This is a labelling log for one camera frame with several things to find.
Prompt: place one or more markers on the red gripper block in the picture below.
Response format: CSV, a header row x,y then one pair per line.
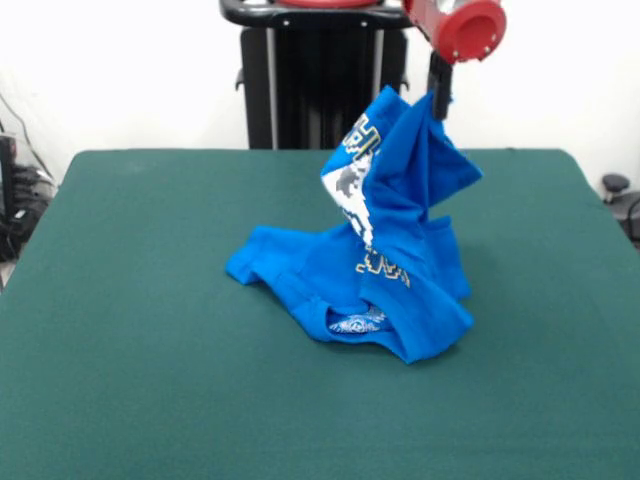
x,y
460,30

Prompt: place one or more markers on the blue printed t-shirt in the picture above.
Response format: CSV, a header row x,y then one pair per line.
x,y
410,300

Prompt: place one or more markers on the dark green table cloth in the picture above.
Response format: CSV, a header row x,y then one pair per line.
x,y
150,350

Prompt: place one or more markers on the black electronics box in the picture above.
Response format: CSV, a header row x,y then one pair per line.
x,y
6,175

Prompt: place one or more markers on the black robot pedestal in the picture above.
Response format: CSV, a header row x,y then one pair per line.
x,y
310,95

